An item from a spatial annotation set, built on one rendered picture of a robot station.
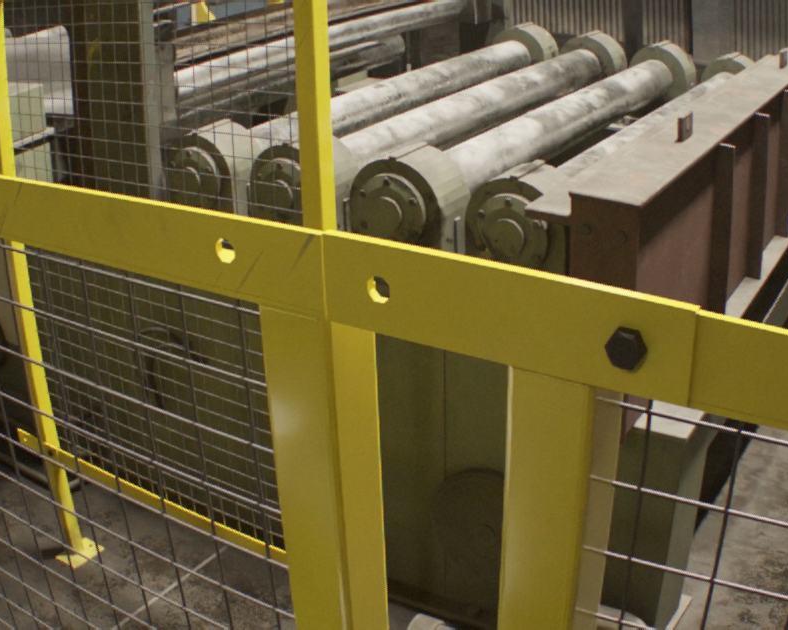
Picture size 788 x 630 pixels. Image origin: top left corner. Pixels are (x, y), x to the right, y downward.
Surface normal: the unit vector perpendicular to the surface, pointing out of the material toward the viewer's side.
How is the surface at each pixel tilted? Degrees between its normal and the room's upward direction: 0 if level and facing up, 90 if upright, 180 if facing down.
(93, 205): 90
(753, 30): 90
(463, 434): 90
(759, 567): 0
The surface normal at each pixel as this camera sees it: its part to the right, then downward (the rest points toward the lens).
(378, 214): -0.55, 0.36
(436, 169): 0.50, -0.58
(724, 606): -0.04, -0.91
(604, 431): 0.84, 0.19
